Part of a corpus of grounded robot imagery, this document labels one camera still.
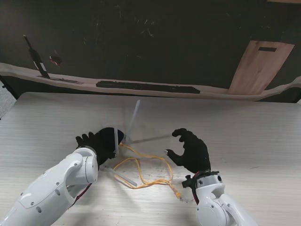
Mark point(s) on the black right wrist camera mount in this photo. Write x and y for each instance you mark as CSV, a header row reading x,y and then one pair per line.
x,y
188,182

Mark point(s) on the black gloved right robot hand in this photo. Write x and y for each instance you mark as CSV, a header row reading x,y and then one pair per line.
x,y
192,153

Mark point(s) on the light wooden furniture top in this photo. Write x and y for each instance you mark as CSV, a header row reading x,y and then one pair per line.
x,y
284,1

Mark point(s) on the black router with white antennas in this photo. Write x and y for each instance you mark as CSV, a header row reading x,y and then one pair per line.
x,y
120,136

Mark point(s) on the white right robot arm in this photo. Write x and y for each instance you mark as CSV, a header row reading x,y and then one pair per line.
x,y
216,200

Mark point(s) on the small red and black object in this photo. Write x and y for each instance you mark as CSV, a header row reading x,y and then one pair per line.
x,y
56,60

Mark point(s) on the light wooden board with slot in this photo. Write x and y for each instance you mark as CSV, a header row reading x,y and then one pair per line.
x,y
256,70

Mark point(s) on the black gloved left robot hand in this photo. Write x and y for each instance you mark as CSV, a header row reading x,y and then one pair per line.
x,y
103,143

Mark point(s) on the long black floor strip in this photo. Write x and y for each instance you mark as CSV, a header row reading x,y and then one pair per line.
x,y
145,86

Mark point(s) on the long beige floor band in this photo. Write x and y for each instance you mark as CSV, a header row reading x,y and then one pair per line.
x,y
211,90

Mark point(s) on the black bottle-shaped stand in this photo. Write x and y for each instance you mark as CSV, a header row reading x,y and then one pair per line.
x,y
35,56

